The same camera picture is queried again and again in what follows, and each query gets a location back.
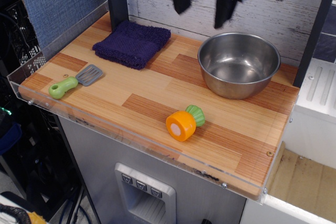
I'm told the grey toy fridge cabinet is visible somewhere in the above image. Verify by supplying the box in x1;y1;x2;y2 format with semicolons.
60;119;246;223

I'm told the dark grey right post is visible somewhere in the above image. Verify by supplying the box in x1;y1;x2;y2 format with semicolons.
293;0;333;88

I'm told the clear acrylic table guard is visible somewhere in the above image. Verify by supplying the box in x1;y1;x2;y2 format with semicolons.
10;13;299;201

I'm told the orange toy carrot piece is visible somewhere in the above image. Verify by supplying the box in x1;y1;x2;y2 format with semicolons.
165;105;205;142

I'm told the stainless steel bowl pot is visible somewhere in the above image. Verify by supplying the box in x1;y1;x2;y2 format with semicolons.
197;33;281;100

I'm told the black plastic crate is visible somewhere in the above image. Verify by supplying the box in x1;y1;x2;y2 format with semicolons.
1;1;40;65

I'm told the toy spatula green handle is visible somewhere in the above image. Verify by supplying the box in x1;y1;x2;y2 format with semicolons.
48;65;103;99

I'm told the silver ice dispenser panel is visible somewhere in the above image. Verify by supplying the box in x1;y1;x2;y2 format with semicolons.
114;163;176;223

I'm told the white toy sink unit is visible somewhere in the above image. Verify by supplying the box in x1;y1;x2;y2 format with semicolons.
241;59;335;223

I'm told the yellow object bottom left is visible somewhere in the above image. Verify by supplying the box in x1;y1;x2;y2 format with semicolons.
27;212;47;224

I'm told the purple terry cloth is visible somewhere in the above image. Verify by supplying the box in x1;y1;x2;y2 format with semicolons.
92;20;171;70

